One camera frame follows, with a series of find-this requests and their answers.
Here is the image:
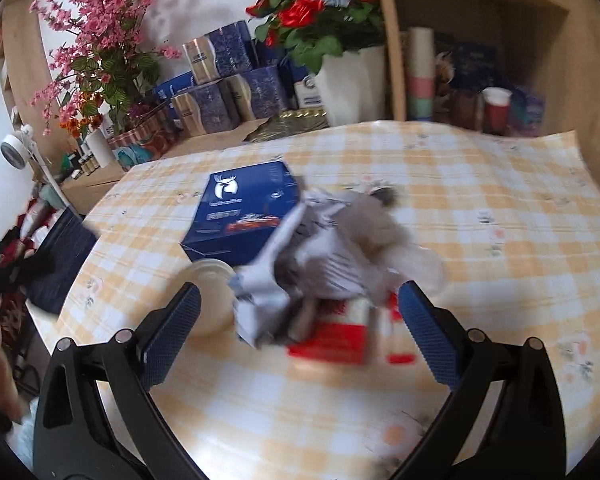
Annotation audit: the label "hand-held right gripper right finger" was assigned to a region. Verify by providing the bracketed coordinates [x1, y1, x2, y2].
[397, 280, 567, 480]

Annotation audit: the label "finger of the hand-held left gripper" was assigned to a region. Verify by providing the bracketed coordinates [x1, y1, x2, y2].
[7, 246, 56, 291]

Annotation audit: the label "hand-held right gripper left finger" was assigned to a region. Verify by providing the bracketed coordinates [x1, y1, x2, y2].
[32, 282, 203, 480]

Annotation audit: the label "red clear plastic tube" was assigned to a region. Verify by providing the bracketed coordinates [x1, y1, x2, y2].
[382, 292, 418, 365]

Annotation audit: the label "white round lid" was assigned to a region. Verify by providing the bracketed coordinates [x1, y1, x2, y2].
[172, 258, 238, 337]

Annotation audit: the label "red box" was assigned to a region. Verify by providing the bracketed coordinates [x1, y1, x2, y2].
[287, 297, 373, 365]

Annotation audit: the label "grey white wrapper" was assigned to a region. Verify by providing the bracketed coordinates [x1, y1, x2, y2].
[232, 187, 446, 348]

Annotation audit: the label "large dark blue box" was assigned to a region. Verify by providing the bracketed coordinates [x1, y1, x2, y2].
[180, 161, 301, 266]

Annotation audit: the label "person's left hand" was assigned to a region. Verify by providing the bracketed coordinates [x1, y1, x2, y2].
[0, 305, 26, 421]

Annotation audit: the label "black plastic case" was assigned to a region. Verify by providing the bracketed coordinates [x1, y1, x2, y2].
[25, 207, 101, 316]

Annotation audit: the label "red white cloth heap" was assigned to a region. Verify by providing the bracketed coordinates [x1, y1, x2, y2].
[0, 197, 56, 281]

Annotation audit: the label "yellow checked floral tablecloth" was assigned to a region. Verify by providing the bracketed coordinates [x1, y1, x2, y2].
[55, 120, 600, 480]

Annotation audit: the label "low wooden cabinet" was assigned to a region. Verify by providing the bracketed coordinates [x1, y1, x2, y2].
[57, 115, 261, 216]

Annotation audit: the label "row of small brown bottles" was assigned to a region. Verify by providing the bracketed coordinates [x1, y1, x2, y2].
[72, 152, 103, 178]

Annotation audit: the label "white standing fan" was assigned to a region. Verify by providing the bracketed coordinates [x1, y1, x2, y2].
[0, 125, 81, 216]

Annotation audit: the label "white ribbed vase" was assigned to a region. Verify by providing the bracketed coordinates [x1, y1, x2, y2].
[86, 127, 117, 168]

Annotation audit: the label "orange artificial flowers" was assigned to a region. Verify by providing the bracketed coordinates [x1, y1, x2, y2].
[57, 90, 106, 138]

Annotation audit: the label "striped wavy basket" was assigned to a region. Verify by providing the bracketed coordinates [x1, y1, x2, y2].
[107, 105, 178, 171]

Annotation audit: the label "narrow wooden bookcase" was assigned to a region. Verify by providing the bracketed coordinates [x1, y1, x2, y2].
[0, 0, 61, 161]

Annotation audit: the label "blue gold patterned box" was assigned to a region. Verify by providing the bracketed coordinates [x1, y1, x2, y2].
[170, 82, 231, 138]
[225, 65, 288, 123]
[182, 20, 253, 86]

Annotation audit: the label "blue flat carton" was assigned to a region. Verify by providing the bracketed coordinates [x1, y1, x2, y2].
[153, 71, 198, 103]

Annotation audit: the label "red paper cup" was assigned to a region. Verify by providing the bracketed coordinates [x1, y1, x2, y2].
[482, 86, 512, 135]

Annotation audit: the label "brown glass cup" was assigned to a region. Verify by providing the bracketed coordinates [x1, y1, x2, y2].
[450, 87, 483, 128]

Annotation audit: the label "pink artificial blossom arrangement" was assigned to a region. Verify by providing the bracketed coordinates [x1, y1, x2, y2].
[30, 0, 181, 136]

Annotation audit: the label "gold leaf tray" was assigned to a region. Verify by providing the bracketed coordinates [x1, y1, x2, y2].
[245, 107, 330, 143]

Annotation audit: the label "purple box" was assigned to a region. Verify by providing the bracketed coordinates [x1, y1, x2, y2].
[510, 87, 546, 136]

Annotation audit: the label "stack of pastel cups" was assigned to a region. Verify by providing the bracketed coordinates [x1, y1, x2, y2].
[405, 26, 437, 122]

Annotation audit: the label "red roses in white pot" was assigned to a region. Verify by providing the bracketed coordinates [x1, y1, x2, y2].
[245, 0, 387, 128]

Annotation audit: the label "white blue box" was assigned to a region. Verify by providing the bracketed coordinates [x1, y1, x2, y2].
[292, 72, 326, 111]

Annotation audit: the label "wooden shelf unit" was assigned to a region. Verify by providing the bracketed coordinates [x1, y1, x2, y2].
[370, 0, 591, 136]

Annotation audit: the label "dark blue gift box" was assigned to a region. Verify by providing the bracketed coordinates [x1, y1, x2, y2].
[432, 30, 501, 98]

